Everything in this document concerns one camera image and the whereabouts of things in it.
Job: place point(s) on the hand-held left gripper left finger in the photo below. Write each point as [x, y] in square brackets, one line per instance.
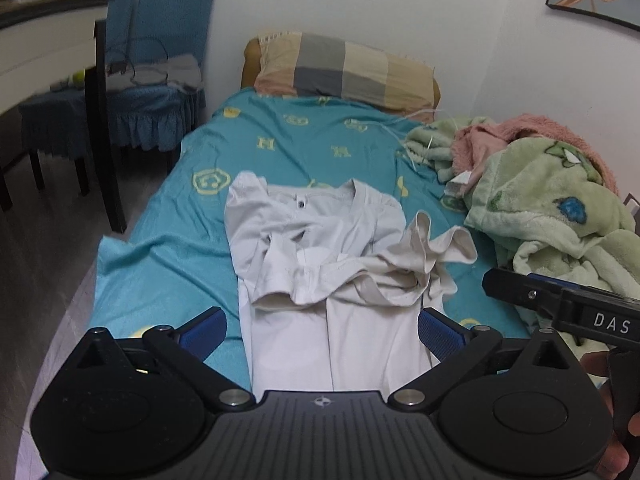
[205, 330]

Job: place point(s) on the person's right hand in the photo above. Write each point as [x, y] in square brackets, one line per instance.
[617, 460]

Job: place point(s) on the teal printed bed sheet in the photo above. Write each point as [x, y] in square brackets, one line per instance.
[165, 240]

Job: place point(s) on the checked pillow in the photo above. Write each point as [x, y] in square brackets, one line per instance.
[350, 70]

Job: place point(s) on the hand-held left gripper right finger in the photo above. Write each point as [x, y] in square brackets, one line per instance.
[440, 332]

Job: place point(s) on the grey cloth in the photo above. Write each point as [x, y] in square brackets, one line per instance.
[175, 70]

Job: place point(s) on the brown cushion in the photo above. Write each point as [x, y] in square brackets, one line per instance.
[248, 67]

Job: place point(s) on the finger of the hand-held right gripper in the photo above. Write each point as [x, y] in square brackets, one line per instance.
[520, 290]
[575, 284]

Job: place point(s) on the pink fleece blanket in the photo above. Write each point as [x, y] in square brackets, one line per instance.
[530, 127]

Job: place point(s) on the white blanket tag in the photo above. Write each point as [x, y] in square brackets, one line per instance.
[457, 185]

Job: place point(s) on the yellow green toy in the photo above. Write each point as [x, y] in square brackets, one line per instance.
[77, 78]

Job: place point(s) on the blue covered chair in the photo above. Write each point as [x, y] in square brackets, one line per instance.
[112, 5]
[175, 15]

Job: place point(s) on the white shirt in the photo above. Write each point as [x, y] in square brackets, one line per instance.
[310, 240]

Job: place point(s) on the green fleece blanket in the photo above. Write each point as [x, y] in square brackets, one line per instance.
[535, 195]

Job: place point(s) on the white table with black legs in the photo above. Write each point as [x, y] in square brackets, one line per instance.
[50, 40]

